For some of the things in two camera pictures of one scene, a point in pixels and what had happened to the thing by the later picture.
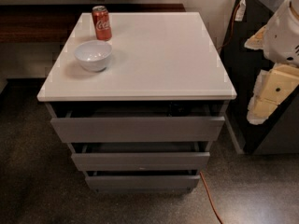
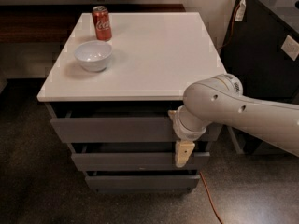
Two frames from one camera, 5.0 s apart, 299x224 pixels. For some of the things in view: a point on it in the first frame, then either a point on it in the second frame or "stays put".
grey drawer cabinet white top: [147, 122] stays put
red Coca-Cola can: [102, 22] stays put
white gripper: [282, 40] to [183, 133]
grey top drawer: [138, 122] stays put
